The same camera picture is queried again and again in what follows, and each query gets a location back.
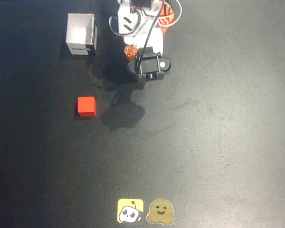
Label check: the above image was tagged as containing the red cube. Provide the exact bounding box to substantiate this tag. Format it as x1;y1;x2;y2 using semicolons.
76;96;97;118

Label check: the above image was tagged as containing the white cardboard box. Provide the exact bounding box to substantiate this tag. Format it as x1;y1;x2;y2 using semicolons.
65;13;98;57

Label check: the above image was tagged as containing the yellow robot sticker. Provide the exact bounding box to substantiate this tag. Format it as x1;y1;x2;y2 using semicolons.
117;198;144;224

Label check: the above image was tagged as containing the smiling hugging face sticker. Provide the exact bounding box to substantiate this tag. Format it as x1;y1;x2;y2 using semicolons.
146;198;175;225

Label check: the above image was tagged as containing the black cable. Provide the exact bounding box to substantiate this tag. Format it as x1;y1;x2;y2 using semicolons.
135;0;174;75

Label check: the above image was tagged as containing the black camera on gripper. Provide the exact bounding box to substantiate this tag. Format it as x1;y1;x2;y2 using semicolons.
127;47;172;83

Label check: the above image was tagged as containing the orange perforated base plate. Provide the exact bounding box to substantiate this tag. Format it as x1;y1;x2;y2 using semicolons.
156;0;175;36

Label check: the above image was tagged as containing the white cable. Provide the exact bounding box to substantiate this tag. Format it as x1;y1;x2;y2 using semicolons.
159;0;182;27

